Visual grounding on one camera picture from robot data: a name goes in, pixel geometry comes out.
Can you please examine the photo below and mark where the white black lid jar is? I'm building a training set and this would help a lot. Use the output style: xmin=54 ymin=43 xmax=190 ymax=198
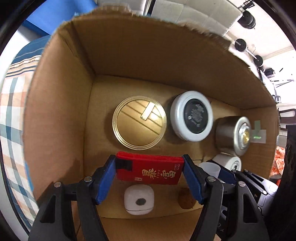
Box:
xmin=170 ymin=91 xmax=214 ymax=142

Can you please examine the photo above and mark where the white round jar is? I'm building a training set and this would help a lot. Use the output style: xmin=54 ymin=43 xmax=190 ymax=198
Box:
xmin=213 ymin=154 xmax=242 ymax=171

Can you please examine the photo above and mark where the grey cushioned chair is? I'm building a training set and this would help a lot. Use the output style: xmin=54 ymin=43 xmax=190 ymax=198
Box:
xmin=94 ymin=0 xmax=152 ymax=15
xmin=151 ymin=0 xmax=242 ymax=37

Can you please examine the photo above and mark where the barbell on floor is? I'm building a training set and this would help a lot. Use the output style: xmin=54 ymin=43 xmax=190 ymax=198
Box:
xmin=234 ymin=38 xmax=265 ymax=72

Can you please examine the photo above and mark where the white rounded square case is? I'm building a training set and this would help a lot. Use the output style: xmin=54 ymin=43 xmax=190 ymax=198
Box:
xmin=124 ymin=184 xmax=154 ymax=215

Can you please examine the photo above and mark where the silver round tin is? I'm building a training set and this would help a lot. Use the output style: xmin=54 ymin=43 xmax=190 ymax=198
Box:
xmin=215 ymin=116 xmax=251 ymax=156

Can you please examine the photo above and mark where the red small box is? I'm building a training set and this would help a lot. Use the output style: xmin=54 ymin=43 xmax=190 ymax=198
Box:
xmin=115 ymin=152 xmax=184 ymax=185

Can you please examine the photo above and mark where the brown walnut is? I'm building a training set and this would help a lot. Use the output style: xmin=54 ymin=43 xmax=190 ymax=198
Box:
xmin=178 ymin=188 xmax=196 ymax=210

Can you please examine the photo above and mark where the grey cushioned chair left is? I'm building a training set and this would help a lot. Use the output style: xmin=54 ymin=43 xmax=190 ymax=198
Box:
xmin=94 ymin=0 xmax=152 ymax=15

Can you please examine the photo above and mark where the blue folded mat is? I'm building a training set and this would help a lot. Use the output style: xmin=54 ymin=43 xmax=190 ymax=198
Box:
xmin=22 ymin=0 xmax=97 ymax=37

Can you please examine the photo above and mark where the cardboard box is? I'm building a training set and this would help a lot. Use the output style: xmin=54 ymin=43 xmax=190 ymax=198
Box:
xmin=23 ymin=6 xmax=279 ymax=240

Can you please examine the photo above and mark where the barbell on rack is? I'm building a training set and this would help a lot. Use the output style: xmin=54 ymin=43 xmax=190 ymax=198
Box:
xmin=238 ymin=1 xmax=256 ymax=29

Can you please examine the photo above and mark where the orange white cloth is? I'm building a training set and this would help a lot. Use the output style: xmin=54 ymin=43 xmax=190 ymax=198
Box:
xmin=270 ymin=146 xmax=285 ymax=176

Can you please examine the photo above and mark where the gold round tin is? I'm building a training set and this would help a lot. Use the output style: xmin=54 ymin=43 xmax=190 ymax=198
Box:
xmin=112 ymin=95 xmax=167 ymax=151

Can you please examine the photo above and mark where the plaid tablecloth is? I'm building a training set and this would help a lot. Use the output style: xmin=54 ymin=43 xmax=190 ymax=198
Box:
xmin=1 ymin=35 xmax=50 ymax=233

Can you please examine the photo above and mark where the grey cushioned chair right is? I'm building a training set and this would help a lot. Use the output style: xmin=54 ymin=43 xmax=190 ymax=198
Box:
xmin=151 ymin=0 xmax=242 ymax=37

